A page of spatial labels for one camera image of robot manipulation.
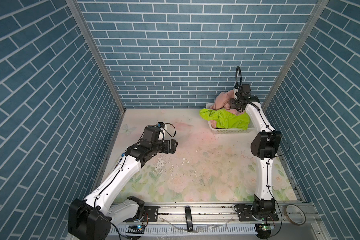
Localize lime green shorts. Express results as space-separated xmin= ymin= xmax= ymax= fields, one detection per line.
xmin=199 ymin=109 xmax=251 ymax=130

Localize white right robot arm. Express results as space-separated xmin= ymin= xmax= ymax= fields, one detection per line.
xmin=230 ymin=83 xmax=283 ymax=221

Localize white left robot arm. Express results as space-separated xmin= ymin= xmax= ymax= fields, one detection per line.
xmin=68 ymin=122 xmax=178 ymax=240

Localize pink shorts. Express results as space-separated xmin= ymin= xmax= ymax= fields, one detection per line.
xmin=211 ymin=90 xmax=244 ymax=116

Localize white plastic basket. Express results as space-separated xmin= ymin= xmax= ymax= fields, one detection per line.
xmin=204 ymin=103 xmax=255 ymax=134

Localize left green circuit board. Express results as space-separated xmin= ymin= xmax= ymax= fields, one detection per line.
xmin=125 ymin=225 xmax=146 ymax=240

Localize green circuit board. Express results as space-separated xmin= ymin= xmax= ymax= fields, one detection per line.
xmin=125 ymin=225 xmax=146 ymax=240
xmin=255 ymin=224 xmax=272 ymax=240

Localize clear tape roll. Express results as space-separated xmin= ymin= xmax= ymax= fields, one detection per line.
xmin=284 ymin=204 xmax=307 ymax=226

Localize right green circuit board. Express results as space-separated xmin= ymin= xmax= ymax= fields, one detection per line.
xmin=255 ymin=224 xmax=272 ymax=240

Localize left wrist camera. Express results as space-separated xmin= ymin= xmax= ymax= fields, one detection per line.
xmin=156 ymin=122 xmax=169 ymax=141

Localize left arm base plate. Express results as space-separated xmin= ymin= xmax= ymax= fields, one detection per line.
xmin=137 ymin=206 xmax=159 ymax=223

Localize black handle on rail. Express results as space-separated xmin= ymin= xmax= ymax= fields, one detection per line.
xmin=185 ymin=206 xmax=194 ymax=232

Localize aluminium right corner post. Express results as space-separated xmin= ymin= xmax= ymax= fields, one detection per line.
xmin=262 ymin=0 xmax=329 ymax=111

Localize aluminium corner post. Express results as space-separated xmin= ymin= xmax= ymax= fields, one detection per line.
xmin=66 ymin=0 xmax=126 ymax=114
xmin=262 ymin=0 xmax=329 ymax=111

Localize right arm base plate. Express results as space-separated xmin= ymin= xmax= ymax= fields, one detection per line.
xmin=233 ymin=204 xmax=279 ymax=222

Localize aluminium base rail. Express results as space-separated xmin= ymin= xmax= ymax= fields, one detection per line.
xmin=104 ymin=202 xmax=330 ymax=240

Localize aluminium left corner post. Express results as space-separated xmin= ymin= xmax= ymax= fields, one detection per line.
xmin=66 ymin=0 xmax=126 ymax=114

